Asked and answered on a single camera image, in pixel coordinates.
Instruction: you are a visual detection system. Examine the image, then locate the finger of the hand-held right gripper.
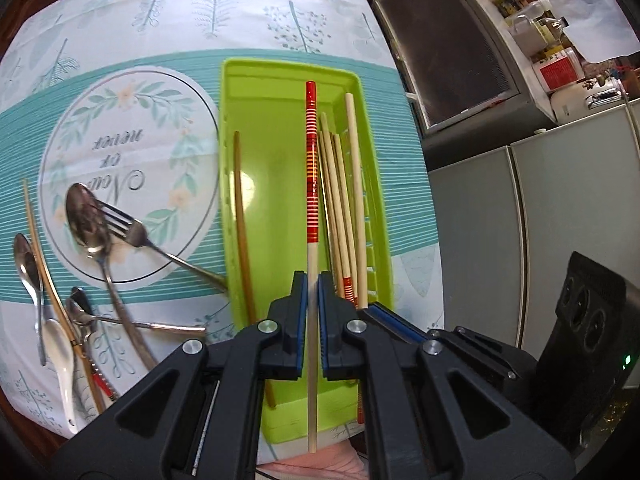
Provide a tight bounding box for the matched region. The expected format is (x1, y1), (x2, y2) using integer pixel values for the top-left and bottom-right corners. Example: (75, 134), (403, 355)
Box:
(360, 303), (538, 402)

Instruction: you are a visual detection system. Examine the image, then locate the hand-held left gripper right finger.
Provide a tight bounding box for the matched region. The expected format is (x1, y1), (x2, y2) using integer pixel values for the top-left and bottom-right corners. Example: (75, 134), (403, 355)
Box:
(316, 270), (576, 480)

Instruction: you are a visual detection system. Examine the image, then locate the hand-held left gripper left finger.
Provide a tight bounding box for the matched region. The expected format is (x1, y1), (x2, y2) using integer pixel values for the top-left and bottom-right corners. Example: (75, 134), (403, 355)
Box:
(55, 270), (308, 480)

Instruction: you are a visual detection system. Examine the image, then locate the green plastic utensil tray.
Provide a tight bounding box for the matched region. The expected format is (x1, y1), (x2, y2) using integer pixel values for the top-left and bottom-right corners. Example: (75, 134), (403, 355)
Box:
(219, 57), (396, 445)

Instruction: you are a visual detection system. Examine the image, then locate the grey refrigerator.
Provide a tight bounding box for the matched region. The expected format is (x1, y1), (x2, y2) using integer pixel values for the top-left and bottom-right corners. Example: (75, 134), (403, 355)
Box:
(425, 105), (640, 361)

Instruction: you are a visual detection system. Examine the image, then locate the person's pink clothing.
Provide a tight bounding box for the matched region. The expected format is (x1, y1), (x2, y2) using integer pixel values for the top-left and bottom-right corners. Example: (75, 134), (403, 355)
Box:
(257, 437), (371, 480)

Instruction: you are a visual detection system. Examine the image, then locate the stainless steel fork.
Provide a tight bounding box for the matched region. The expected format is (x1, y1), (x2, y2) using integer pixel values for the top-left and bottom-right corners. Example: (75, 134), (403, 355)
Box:
(92, 197), (230, 293)

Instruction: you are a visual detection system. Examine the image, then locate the small stainless steel teaspoon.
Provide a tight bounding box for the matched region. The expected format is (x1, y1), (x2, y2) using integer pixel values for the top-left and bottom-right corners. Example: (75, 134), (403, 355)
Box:
(66, 286), (207, 335)

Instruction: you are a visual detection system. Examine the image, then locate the white ceramic spoon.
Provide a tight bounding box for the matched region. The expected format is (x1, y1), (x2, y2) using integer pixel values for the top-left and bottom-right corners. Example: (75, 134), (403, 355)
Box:
(41, 317), (81, 435)

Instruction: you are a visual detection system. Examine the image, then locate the large stainless steel spoon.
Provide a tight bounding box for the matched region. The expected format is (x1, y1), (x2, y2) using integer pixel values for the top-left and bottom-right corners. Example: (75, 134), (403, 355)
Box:
(65, 182), (160, 372)

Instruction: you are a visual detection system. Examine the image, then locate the red label white container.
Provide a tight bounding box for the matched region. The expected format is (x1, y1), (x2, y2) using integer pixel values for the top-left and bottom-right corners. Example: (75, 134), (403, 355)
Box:
(532, 47), (583, 93)

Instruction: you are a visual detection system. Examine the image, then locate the grey oven cabinet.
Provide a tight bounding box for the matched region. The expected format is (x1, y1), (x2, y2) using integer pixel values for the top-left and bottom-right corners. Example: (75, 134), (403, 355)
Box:
(371, 0), (558, 137)

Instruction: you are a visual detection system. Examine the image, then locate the stainless steel soup spoon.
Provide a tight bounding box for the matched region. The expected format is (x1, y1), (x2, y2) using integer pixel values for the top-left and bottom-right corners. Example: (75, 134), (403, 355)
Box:
(13, 233), (48, 367)

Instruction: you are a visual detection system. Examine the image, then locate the cooking oil bottle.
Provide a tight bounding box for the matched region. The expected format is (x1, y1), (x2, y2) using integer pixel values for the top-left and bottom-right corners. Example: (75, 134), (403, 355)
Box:
(530, 16), (572, 56)

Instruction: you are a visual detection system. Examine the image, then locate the printed teal white tablecloth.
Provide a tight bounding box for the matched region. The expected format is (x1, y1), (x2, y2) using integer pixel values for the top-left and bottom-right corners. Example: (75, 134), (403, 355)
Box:
(0, 0), (446, 441)

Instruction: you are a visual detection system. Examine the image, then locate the wall poster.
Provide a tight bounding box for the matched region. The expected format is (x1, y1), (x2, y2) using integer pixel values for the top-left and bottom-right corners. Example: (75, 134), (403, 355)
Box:
(510, 0), (640, 61)

